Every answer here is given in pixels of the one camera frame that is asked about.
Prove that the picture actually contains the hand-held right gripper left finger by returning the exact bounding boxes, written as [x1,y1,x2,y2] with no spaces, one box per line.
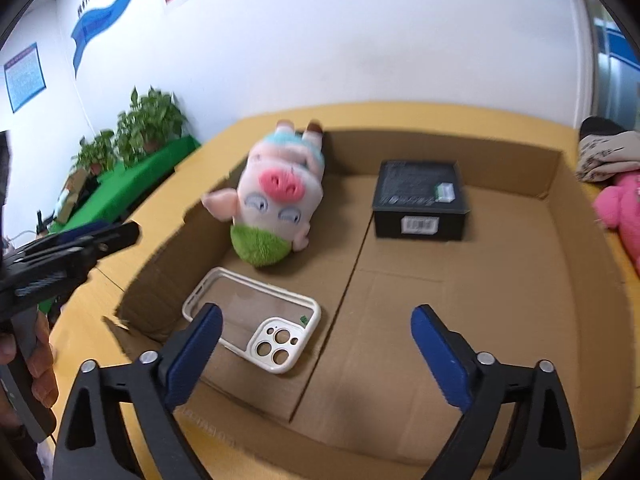
[54,302,224,480]

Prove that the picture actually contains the black cloth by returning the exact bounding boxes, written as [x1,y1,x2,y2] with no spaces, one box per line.
[580,116,627,139]

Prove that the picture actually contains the beige printed cloth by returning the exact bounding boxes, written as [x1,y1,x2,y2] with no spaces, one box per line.
[575,130,640,183]

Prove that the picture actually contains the person's left hand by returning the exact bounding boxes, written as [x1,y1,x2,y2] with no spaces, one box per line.
[0,305,59,431]

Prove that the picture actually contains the blue framed wall poster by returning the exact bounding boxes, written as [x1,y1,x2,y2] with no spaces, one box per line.
[4,42,47,114]

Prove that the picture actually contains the pink plush toy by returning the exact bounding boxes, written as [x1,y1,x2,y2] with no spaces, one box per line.
[593,170,640,281]

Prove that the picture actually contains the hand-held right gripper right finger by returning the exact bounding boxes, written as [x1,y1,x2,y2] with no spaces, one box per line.
[411,304,583,480]

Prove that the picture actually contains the pink and teal plush pig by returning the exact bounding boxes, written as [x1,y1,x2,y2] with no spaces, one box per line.
[201,120,327,267]

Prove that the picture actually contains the blue ribbon wall decal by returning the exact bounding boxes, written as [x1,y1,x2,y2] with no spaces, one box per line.
[70,0,161,79]

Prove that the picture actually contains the black box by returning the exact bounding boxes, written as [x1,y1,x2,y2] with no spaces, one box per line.
[371,160,471,242]

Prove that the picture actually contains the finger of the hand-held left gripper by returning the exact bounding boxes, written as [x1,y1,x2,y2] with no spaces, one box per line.
[50,220,115,247]
[15,221,141,273]

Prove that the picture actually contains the glass partition with blue band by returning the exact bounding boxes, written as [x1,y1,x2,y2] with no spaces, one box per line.
[590,0,640,126]

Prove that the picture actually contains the white phone case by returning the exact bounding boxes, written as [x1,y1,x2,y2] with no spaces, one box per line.
[182,267,322,375]

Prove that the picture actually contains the small cardboard box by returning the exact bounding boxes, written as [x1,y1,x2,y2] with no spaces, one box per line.
[54,167,92,224]

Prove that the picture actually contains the potted green plant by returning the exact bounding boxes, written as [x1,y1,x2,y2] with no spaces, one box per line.
[116,86,188,168]
[72,130,119,177]

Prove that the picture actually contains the green covered bench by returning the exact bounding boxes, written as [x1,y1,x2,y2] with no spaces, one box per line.
[37,135,201,313]

